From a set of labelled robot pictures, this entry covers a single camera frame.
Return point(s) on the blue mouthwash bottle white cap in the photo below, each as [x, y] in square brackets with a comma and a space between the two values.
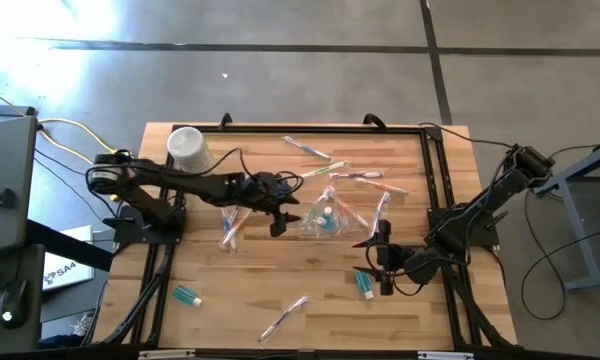
[187, 296]
[364, 285]
[322, 221]
[328, 211]

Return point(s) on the black triangular bracket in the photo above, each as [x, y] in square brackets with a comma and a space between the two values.
[0, 198]

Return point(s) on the white light bar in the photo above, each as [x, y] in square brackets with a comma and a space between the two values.
[165, 354]
[445, 355]

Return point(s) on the black desk leg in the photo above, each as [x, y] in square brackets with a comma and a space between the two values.
[70, 247]

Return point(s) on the orange toothbrush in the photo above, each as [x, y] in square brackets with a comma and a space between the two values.
[239, 226]
[382, 186]
[352, 212]

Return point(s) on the white printed box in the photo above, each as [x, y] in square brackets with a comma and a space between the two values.
[67, 260]

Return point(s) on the clear acrylic organizer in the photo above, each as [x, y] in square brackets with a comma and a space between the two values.
[312, 231]

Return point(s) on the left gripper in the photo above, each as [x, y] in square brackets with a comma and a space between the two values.
[260, 190]

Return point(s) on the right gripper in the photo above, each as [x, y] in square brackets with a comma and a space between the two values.
[410, 262]

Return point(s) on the grey metal stand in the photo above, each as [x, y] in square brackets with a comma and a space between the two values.
[577, 220]

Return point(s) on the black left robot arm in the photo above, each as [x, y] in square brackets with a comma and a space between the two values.
[190, 182]

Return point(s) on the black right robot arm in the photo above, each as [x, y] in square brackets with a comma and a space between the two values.
[480, 200]

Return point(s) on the white wipes canister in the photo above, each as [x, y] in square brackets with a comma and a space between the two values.
[187, 147]

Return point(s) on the black computer mouse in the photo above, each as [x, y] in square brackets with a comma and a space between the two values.
[12, 300]

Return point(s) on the grey desk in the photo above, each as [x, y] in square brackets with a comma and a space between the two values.
[5, 160]

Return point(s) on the purple toothbrush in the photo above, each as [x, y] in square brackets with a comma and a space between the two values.
[285, 316]
[355, 175]

